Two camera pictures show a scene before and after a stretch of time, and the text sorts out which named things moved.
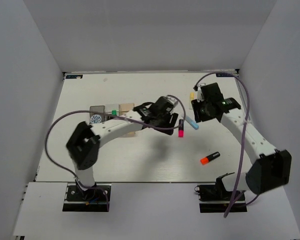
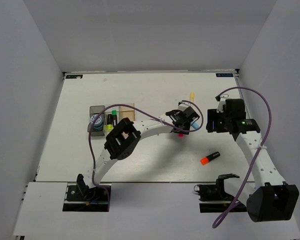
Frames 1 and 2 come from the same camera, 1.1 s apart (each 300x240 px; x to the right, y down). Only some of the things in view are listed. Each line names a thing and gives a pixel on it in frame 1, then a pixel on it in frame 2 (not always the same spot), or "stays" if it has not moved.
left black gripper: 173,120 to 187,126
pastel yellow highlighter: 191,98 stays
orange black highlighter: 204,160 stays
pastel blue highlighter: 194,125 stays
